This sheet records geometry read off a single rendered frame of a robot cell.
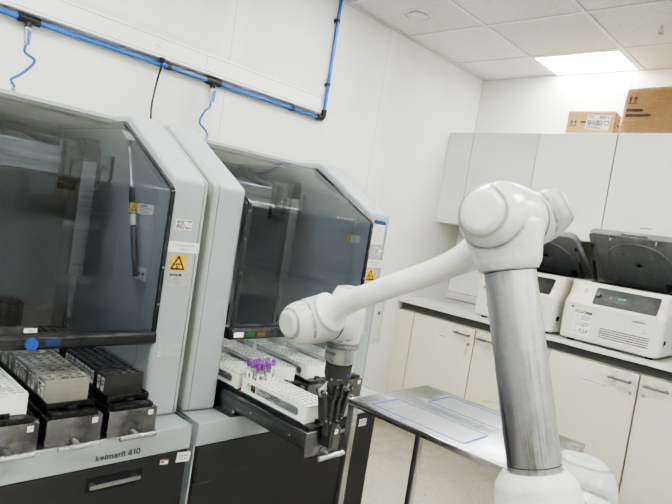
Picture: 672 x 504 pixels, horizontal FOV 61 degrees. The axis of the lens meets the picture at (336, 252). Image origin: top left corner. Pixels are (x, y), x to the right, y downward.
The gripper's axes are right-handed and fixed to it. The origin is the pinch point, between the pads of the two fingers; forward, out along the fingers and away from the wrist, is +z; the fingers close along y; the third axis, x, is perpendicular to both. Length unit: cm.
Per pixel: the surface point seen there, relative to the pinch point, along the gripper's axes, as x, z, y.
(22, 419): -34, -2, 68
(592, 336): -13, -15, -230
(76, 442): -31, 4, 56
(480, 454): 32.1, -1.9, -26.5
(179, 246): -42, -44, 28
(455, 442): 23.7, -2.0, -27.1
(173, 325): -43, -21, 27
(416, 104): -153, -150, -211
